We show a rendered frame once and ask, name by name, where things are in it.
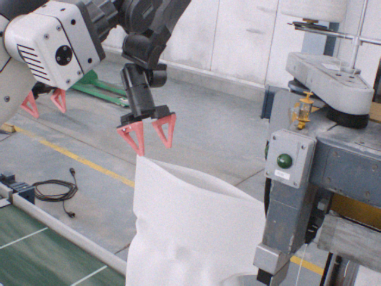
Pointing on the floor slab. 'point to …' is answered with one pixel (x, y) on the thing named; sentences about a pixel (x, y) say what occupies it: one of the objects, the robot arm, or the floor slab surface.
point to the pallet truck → (90, 77)
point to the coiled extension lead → (58, 194)
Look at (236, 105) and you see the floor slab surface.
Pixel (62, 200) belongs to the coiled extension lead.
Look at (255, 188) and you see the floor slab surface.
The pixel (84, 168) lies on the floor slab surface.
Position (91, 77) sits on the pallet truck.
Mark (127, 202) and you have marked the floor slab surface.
